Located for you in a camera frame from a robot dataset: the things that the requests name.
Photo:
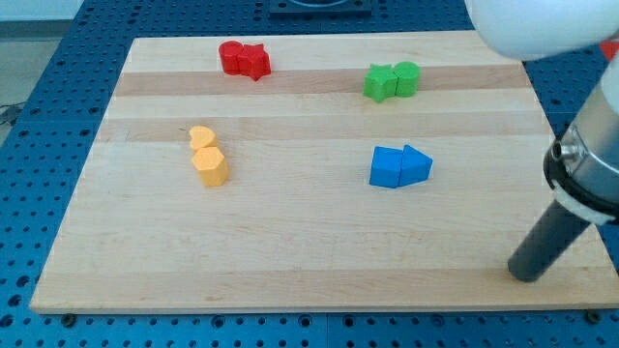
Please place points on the green cylinder block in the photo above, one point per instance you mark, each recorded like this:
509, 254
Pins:
408, 74

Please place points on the yellow heart block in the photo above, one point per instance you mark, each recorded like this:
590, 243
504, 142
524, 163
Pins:
202, 137

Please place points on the yellow hexagon block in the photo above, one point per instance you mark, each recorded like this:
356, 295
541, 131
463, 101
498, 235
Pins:
211, 166

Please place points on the red cylinder block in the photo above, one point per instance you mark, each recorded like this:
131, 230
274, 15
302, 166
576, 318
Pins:
229, 52

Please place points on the blue cube block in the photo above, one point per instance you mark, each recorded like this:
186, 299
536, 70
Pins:
385, 167

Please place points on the red star block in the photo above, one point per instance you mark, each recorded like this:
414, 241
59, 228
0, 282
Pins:
254, 61

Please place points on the green star block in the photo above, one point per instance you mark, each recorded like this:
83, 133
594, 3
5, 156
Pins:
380, 83

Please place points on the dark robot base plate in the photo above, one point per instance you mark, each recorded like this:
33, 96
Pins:
303, 8

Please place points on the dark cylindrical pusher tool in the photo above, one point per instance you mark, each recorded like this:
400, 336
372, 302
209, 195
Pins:
547, 240

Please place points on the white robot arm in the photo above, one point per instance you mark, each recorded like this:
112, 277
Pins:
581, 165

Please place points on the blue triangular prism block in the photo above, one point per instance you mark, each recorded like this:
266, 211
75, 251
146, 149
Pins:
415, 166

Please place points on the wooden board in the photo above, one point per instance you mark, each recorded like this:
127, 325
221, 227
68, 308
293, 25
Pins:
297, 226

